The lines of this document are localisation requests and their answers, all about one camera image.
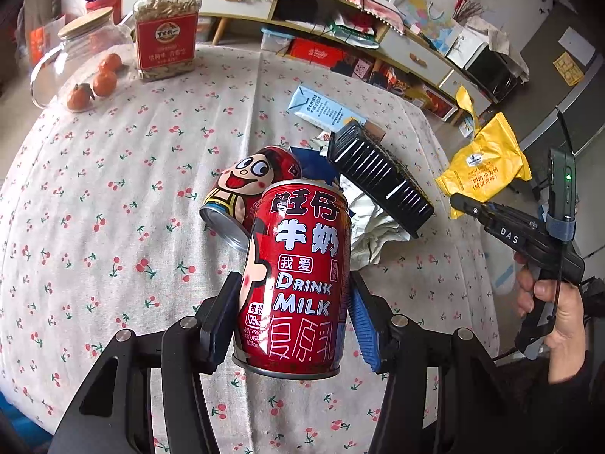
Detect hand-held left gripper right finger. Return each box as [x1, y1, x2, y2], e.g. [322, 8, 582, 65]
[350, 272, 544, 454]

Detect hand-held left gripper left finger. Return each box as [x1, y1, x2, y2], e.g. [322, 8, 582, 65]
[47, 272, 243, 454]

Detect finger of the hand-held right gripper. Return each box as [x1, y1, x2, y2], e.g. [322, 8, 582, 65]
[449, 192, 497, 230]

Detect large yellow snack packet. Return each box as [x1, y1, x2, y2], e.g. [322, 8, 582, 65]
[435, 112, 532, 199]

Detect red cartoon milk can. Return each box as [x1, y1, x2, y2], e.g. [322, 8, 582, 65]
[231, 179, 353, 380]
[199, 146, 303, 251]

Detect black ribbed plastic tray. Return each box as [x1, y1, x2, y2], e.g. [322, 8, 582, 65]
[326, 120, 436, 239]

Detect blue milk carton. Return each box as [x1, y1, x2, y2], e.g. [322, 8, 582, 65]
[288, 85, 386, 145]

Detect person's right forearm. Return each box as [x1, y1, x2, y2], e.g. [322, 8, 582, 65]
[548, 359, 605, 454]

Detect person's right hand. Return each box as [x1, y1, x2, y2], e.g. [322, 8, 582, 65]
[514, 252, 591, 384]

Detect small yellow wrapper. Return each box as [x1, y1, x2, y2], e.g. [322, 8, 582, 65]
[455, 86, 483, 140]

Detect black crate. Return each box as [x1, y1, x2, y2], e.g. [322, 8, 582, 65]
[465, 50, 518, 102]

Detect white cardboard box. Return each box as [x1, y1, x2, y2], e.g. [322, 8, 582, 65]
[447, 26, 487, 69]

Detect dark blue wrapper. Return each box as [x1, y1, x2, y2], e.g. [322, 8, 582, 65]
[289, 144, 343, 190]

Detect cherry print tablecloth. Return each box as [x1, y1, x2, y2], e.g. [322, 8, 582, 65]
[0, 42, 502, 454]

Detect yellow paper sheet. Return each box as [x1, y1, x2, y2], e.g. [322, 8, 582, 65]
[553, 52, 586, 87]

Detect colourful map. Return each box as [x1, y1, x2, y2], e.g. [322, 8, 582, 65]
[399, 0, 461, 50]

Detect white paper sheet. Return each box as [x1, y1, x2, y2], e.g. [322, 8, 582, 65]
[559, 27, 595, 60]

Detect red gift box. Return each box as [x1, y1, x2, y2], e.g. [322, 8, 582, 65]
[290, 40, 342, 70]

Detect blue plastic container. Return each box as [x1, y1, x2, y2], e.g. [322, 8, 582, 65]
[261, 27, 295, 54]

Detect orange tangerine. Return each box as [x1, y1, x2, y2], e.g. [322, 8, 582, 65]
[66, 83, 94, 113]
[98, 53, 124, 75]
[92, 71, 118, 98]

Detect seed jar with red label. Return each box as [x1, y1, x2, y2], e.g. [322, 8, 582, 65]
[132, 0, 202, 83]

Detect glass jar with wooden lid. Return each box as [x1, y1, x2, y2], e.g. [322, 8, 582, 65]
[29, 7, 138, 112]

